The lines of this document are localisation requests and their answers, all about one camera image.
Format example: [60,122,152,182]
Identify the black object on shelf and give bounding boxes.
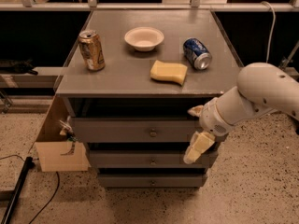
[0,59,38,76]

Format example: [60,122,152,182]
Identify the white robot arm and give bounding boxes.
[183,63,299,164]

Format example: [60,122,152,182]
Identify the white cable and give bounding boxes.
[261,1,278,63]

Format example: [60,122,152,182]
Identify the cardboard box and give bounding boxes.
[35,96,90,172]

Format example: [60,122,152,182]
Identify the white bowl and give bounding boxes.
[124,27,164,52]

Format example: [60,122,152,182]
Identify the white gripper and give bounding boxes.
[183,98,235,164]

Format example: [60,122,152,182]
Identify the grey bottom drawer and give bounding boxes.
[98,174,207,188]

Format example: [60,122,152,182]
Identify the grey drawer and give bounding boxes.
[89,150,218,168]
[71,118,203,143]
[98,174,207,188]

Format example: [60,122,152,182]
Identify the yellow sponge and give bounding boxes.
[150,61,188,85]

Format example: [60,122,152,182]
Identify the grey drawer cabinet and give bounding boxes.
[57,9,239,175]

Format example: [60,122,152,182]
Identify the grey middle drawer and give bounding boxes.
[89,150,218,168]

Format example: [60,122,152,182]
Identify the grey top drawer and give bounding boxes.
[71,118,203,143]

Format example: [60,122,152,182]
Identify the crumpled wrappers in box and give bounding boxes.
[59,117,77,156]

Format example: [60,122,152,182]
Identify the gold soda can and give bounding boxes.
[78,30,105,71]

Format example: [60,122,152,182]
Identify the black floor cable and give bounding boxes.
[0,154,61,224]

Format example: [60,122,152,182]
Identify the blue soda can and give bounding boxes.
[183,38,212,70]

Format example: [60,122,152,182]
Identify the black bar on floor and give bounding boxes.
[0,157,34,224]

